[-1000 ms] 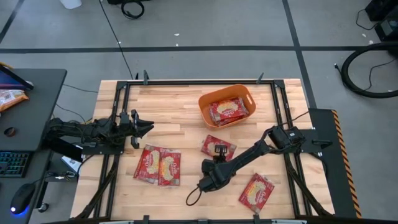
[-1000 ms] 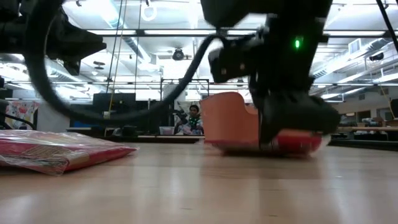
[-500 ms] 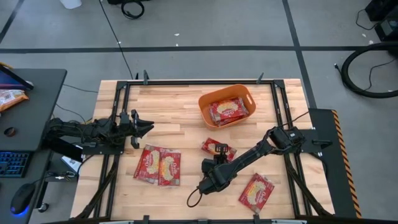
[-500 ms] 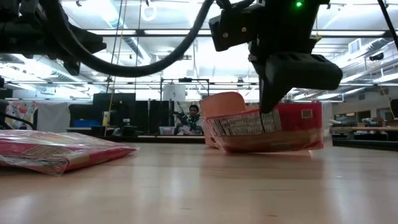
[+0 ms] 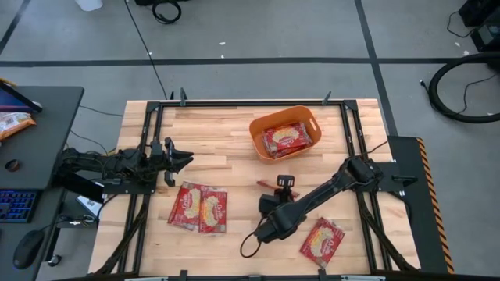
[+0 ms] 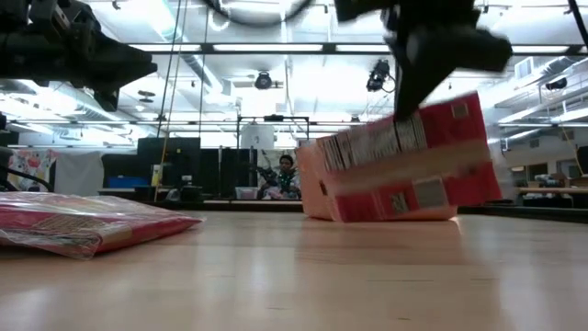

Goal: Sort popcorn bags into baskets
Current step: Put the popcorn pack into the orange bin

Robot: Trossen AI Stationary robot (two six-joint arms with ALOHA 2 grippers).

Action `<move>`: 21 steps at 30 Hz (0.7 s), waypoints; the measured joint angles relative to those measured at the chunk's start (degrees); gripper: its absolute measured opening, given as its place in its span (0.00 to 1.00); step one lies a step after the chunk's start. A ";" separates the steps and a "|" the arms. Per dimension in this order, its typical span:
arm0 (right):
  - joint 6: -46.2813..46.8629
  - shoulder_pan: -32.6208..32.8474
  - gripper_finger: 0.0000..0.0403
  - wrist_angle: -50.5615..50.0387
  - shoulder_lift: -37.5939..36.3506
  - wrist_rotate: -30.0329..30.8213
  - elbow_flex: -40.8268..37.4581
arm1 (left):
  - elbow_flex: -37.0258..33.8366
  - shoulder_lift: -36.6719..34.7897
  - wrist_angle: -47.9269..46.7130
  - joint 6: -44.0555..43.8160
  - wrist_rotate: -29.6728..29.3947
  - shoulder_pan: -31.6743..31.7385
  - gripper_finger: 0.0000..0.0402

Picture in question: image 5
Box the black computer mouse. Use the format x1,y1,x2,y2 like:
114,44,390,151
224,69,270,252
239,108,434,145
12,229,46,271

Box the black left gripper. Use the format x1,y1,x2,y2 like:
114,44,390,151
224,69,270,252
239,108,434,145
150,137,195,188

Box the black hazard striped side panel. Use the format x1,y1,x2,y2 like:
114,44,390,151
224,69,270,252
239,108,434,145
386,135,456,275

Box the large black hose ring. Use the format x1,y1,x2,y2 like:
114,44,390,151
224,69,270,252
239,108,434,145
427,52,500,125

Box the blue backlit keyboard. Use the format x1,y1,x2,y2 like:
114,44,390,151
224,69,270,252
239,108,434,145
0,189,38,224

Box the orange plastic basket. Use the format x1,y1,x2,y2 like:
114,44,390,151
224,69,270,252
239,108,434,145
248,105,323,165

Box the laptop with purple screen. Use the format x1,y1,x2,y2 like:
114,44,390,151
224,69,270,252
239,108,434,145
0,79,44,116

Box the white container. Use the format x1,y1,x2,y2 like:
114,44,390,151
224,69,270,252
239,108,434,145
73,0,105,12

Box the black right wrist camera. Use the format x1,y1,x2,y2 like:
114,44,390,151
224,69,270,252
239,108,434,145
259,194,280,215

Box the coiled black cable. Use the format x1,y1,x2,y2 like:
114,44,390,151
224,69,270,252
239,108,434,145
151,0,184,26

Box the white paper card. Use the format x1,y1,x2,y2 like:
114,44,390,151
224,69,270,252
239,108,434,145
76,194,100,219

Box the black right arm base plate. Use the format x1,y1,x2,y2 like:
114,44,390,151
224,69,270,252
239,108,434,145
373,158,419,194

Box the orange snack bag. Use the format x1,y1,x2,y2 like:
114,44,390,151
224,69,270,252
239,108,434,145
0,112,38,142

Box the black equipment boxes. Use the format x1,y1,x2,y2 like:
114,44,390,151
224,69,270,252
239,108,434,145
458,0,500,54

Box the black aluminium table frame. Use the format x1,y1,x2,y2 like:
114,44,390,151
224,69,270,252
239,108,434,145
91,88,421,281

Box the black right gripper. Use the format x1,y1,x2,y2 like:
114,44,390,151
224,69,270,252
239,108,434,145
277,175,298,210

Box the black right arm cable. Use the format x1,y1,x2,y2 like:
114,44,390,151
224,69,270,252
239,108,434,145
239,217,271,260

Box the black desk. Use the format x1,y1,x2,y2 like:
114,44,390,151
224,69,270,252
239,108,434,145
0,85,85,281

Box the thin black floor cable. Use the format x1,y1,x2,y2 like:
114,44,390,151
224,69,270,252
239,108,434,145
123,0,170,101

